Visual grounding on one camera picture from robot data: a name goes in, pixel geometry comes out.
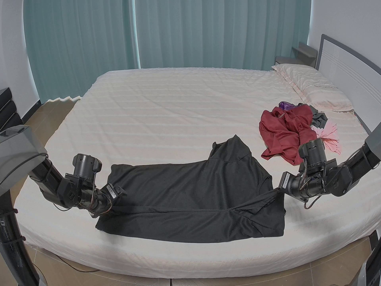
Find black chest of drawers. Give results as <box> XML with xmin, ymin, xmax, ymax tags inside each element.
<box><xmin>0</xmin><ymin>88</ymin><xmax>24</xmax><ymax>132</ymax></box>

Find dark red garment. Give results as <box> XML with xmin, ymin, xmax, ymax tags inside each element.
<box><xmin>258</xmin><ymin>104</ymin><xmax>320</xmax><ymax>166</ymax></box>

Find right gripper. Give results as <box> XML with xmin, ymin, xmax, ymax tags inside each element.
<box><xmin>275</xmin><ymin>175</ymin><xmax>311</xmax><ymax>200</ymax></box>

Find blue-green curtain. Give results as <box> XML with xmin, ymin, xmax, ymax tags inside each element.
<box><xmin>24</xmin><ymin>0</ymin><xmax>140</xmax><ymax>104</ymax></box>
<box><xmin>134</xmin><ymin>0</ymin><xmax>311</xmax><ymax>71</ymax></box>

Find bed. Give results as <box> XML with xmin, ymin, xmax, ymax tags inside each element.
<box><xmin>13</xmin><ymin>34</ymin><xmax>381</xmax><ymax>286</ymax></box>

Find cream pillow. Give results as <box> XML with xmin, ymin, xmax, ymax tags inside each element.
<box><xmin>271</xmin><ymin>64</ymin><xmax>355</xmax><ymax>112</ymax></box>

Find grey garment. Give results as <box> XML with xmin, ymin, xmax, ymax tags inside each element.
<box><xmin>298</xmin><ymin>102</ymin><xmax>328</xmax><ymax>129</ymax></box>

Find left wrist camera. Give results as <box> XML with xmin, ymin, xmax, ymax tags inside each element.
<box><xmin>105</xmin><ymin>183</ymin><xmax>119</xmax><ymax>202</ymax></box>

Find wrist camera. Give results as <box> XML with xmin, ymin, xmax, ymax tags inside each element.
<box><xmin>105</xmin><ymin>183</ymin><xmax>119</xmax><ymax>202</ymax></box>
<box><xmin>280</xmin><ymin>172</ymin><xmax>293</xmax><ymax>191</ymax></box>

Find black T-shirt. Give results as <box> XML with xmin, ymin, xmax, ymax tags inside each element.
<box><xmin>95</xmin><ymin>134</ymin><xmax>287</xmax><ymax>243</ymax></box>

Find black cable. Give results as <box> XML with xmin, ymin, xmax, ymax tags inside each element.
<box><xmin>55</xmin><ymin>255</ymin><xmax>100</xmax><ymax>273</ymax></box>

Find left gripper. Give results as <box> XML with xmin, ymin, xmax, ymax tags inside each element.
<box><xmin>89</xmin><ymin>185</ymin><xmax>128</xmax><ymax>218</ymax></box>

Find pink garment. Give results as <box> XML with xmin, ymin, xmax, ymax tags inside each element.
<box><xmin>311</xmin><ymin>119</ymin><xmax>341</xmax><ymax>156</ymax></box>

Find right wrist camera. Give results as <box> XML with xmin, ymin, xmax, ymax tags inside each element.
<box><xmin>280</xmin><ymin>172</ymin><xmax>293</xmax><ymax>191</ymax></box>

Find purple garment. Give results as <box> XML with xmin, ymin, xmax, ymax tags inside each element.
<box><xmin>278</xmin><ymin>101</ymin><xmax>298</xmax><ymax>112</ymax></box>

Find grey bedside table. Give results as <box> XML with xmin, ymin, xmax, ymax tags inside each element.
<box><xmin>274</xmin><ymin>42</ymin><xmax>318</xmax><ymax>68</ymax></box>

